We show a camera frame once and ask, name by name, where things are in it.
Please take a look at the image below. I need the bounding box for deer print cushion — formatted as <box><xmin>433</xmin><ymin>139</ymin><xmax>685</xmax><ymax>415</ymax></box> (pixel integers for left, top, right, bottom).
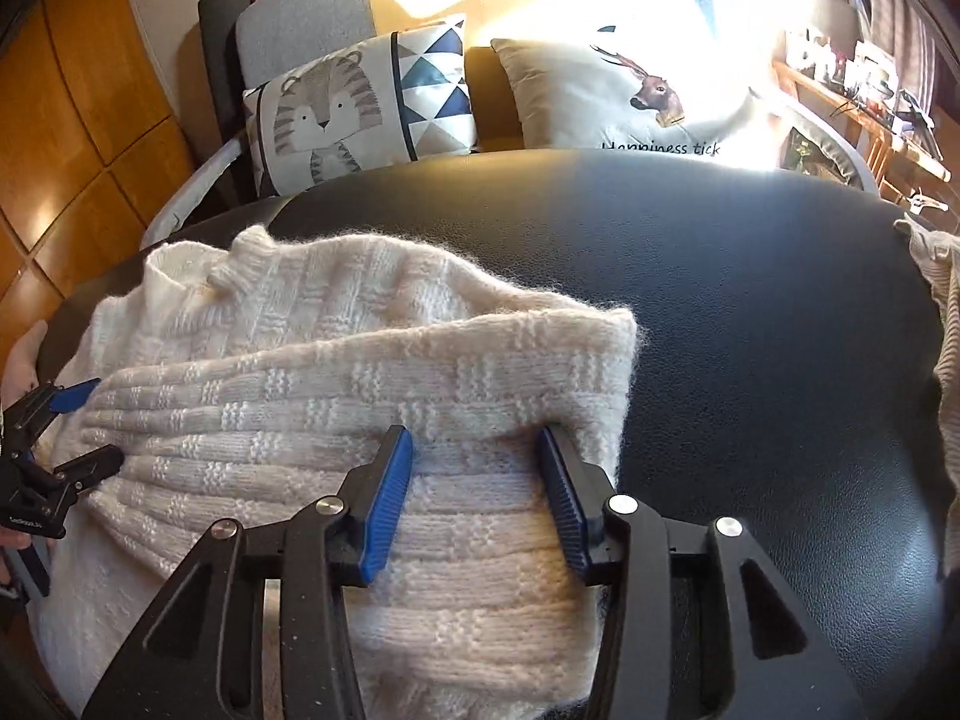
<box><xmin>491</xmin><ymin>11</ymin><xmax>760</xmax><ymax>156</ymax></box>

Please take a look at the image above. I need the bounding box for wooden wardrobe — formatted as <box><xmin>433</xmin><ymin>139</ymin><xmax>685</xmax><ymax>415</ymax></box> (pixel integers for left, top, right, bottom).
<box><xmin>0</xmin><ymin>0</ymin><xmax>201</xmax><ymax>362</ymax></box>

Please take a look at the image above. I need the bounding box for beige crumpled garment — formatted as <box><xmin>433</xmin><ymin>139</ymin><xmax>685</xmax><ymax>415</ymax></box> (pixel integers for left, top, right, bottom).
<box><xmin>892</xmin><ymin>214</ymin><xmax>960</xmax><ymax>580</ymax></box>

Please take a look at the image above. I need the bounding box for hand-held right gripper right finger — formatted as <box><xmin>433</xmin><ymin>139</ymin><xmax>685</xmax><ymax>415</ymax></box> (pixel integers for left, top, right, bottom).
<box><xmin>534</xmin><ymin>424</ymin><xmax>852</xmax><ymax>720</ymax></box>

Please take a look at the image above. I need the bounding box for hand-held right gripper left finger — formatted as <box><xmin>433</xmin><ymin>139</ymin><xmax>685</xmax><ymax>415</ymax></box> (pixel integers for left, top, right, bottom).
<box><xmin>81</xmin><ymin>424</ymin><xmax>415</xmax><ymax>720</ymax></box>

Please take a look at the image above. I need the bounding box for person's left hand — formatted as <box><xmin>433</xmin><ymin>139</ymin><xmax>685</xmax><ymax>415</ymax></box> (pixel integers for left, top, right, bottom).
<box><xmin>0</xmin><ymin>321</ymin><xmax>50</xmax><ymax>401</ymax></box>

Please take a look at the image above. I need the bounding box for grey upholstered chair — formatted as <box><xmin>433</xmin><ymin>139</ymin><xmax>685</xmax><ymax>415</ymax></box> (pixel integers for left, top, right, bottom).
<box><xmin>142</xmin><ymin>0</ymin><xmax>377</xmax><ymax>242</ymax></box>

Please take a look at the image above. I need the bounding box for cream knitted sweater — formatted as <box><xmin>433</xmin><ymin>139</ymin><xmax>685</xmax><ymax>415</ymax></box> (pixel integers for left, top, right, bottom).
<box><xmin>34</xmin><ymin>223</ymin><xmax>640</xmax><ymax>720</ymax></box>

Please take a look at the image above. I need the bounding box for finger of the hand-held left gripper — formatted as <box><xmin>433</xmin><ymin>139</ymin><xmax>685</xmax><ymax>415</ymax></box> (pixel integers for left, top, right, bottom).
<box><xmin>47</xmin><ymin>444</ymin><xmax>125</xmax><ymax>500</ymax></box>
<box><xmin>34</xmin><ymin>377</ymin><xmax>103</xmax><ymax>416</ymax></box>

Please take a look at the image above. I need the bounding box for beige patterned curtain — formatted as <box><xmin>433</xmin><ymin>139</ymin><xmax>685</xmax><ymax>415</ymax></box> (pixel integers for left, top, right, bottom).
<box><xmin>847</xmin><ymin>0</ymin><xmax>960</xmax><ymax>95</ymax></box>

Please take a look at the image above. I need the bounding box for cluttered wooden desk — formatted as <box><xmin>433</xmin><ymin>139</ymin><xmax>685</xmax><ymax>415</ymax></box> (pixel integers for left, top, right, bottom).
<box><xmin>772</xmin><ymin>22</ymin><xmax>960</xmax><ymax>227</ymax></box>

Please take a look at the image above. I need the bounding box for tiger print cushion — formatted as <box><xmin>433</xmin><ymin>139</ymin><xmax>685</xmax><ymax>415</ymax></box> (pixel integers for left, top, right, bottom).
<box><xmin>241</xmin><ymin>13</ymin><xmax>481</xmax><ymax>200</ymax></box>

